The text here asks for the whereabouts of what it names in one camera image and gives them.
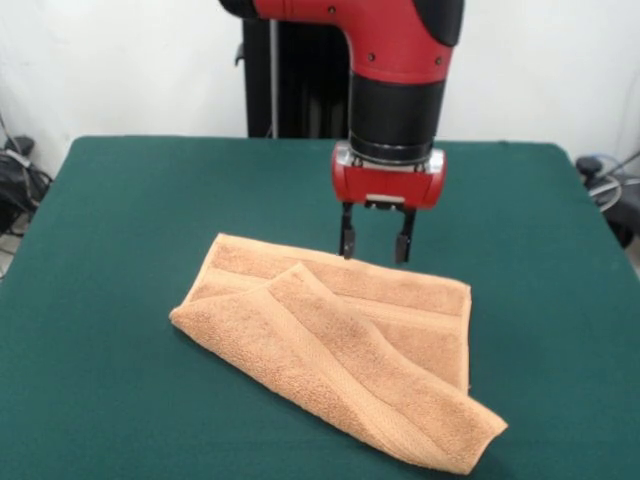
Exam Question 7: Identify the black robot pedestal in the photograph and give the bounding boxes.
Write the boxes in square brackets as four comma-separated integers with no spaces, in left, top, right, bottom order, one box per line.
[232,14,355,140]

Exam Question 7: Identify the tan terry towel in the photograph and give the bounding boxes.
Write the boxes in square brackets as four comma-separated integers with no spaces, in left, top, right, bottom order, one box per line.
[168,231,510,476]

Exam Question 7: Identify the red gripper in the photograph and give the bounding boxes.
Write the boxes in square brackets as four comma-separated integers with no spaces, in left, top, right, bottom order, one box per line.
[329,144,449,265]

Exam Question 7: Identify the dark green table cloth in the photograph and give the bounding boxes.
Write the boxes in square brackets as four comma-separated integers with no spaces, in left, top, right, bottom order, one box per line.
[0,135,640,480]

